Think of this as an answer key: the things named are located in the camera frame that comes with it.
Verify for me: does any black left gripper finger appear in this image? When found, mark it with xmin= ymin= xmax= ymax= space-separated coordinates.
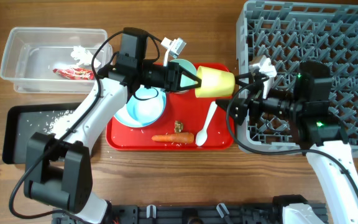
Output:
xmin=178 ymin=82 xmax=201 ymax=92
xmin=180 ymin=71 xmax=200 ymax=83

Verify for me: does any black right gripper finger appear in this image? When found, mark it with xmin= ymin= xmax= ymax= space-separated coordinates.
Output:
xmin=235 ymin=73 xmax=250 ymax=86
xmin=216 ymin=99 xmax=236 ymax=112

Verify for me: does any mint green bowl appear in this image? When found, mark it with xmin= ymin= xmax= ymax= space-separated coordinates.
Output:
xmin=167 ymin=59 xmax=196 ymax=93

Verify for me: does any yellow plastic cup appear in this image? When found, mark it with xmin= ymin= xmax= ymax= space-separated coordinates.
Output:
xmin=195 ymin=66 xmax=236 ymax=98

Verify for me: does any light blue bowl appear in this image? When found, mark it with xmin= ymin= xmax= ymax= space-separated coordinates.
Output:
xmin=126 ymin=86 xmax=165 ymax=126

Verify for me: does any red foil wrapper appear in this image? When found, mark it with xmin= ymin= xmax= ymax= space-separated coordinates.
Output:
xmin=53 ymin=67 xmax=94 ymax=80

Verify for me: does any rice and food waste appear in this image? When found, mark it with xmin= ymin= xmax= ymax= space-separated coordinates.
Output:
xmin=26 ymin=110 xmax=73 ymax=134

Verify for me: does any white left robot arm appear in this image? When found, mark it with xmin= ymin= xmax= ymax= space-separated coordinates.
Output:
xmin=9 ymin=27 xmax=202 ymax=223

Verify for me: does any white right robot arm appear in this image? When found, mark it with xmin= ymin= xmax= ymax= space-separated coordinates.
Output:
xmin=216 ymin=61 xmax=358 ymax=223

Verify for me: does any grey dishwasher rack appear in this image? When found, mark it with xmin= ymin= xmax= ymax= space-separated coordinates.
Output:
xmin=236 ymin=1 xmax=358 ymax=158

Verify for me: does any red plastic tray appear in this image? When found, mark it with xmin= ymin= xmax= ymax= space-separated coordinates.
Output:
xmin=106 ymin=90 xmax=234 ymax=151

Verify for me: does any white plastic spoon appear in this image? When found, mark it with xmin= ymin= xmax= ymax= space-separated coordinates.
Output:
xmin=196 ymin=101 xmax=218 ymax=146

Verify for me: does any brown food scrap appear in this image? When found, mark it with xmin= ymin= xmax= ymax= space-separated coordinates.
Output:
xmin=174 ymin=121 xmax=184 ymax=133

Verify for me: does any orange carrot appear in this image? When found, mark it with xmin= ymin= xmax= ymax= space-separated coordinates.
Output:
xmin=152 ymin=133 xmax=195 ymax=144

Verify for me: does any light blue plate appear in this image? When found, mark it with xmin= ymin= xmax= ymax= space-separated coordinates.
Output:
xmin=114 ymin=90 xmax=167 ymax=128

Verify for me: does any crumpled white tissue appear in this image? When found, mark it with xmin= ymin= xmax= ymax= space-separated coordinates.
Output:
xmin=70 ymin=46 xmax=101 ymax=68

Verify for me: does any clear plastic bin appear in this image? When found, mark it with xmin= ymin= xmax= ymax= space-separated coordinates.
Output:
xmin=0 ymin=27 xmax=112 ymax=94

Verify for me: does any black tray bin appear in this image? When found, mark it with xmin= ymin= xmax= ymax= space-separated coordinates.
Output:
xmin=2 ymin=103 xmax=80 ymax=164

